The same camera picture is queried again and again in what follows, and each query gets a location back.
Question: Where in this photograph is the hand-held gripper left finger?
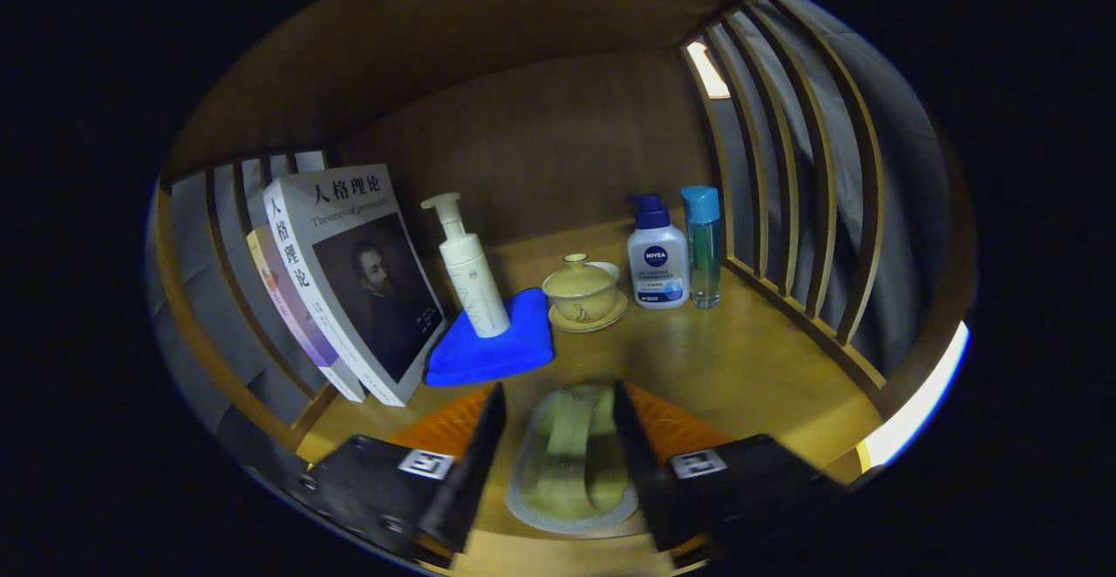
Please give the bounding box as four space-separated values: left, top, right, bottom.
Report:
296 383 508 560

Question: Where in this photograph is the thin pink purple book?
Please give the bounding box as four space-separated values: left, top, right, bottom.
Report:
246 226 365 404

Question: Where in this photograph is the white bottle with blue pump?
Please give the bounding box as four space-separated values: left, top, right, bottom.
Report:
625 194 691 310

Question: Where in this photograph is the thick white portrait book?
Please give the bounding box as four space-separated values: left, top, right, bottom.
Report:
263 164 447 408

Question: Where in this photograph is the blue folded cloth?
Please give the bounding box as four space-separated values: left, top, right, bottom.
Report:
424 288 555 388

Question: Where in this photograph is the yellow lidded teacup with saucer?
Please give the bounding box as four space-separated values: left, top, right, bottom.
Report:
542 253 629 334

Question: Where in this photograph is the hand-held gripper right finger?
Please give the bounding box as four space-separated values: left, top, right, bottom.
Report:
612 379 847 565

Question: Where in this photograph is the wooden cabinet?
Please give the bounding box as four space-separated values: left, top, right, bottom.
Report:
153 0 977 491

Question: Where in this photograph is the wooden countertop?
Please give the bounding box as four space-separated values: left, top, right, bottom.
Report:
296 220 886 577

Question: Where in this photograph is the grey scrub sponge green handle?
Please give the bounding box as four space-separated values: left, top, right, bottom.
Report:
506 385 646 536

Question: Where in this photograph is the clear bottle with teal cap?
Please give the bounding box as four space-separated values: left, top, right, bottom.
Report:
680 186 723 310

